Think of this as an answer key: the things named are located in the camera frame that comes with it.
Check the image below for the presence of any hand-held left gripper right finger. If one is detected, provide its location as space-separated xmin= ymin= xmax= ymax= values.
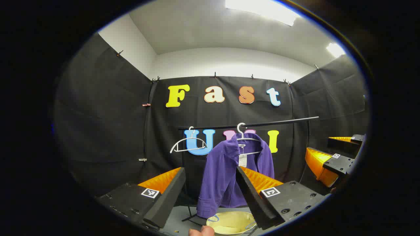
xmin=236 ymin=166 xmax=328 ymax=230

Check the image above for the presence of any black clothes rack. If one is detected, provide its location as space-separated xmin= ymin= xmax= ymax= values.
xmin=179 ymin=116 xmax=319 ymax=226

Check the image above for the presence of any cream laundry hamper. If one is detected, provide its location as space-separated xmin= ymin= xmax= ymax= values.
xmin=206 ymin=211 xmax=257 ymax=235

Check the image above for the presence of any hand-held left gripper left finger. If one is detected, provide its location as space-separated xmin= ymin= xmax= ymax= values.
xmin=95 ymin=167 xmax=186 ymax=229

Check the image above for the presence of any black backdrop cloth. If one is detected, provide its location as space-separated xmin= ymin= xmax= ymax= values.
xmin=54 ymin=33 xmax=369 ymax=210

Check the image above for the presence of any white clothes hanger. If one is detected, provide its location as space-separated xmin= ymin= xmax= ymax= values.
xmin=236 ymin=123 xmax=263 ymax=156
xmin=170 ymin=127 xmax=208 ymax=153

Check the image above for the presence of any small ceiling light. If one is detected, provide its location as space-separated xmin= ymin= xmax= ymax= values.
xmin=326 ymin=43 xmax=346 ymax=58

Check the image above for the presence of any large ceiling light panel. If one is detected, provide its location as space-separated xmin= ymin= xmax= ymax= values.
xmin=225 ymin=0 xmax=301 ymax=27

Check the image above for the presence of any purple corduroy shirt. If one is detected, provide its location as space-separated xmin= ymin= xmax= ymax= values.
xmin=196 ymin=133 xmax=275 ymax=219

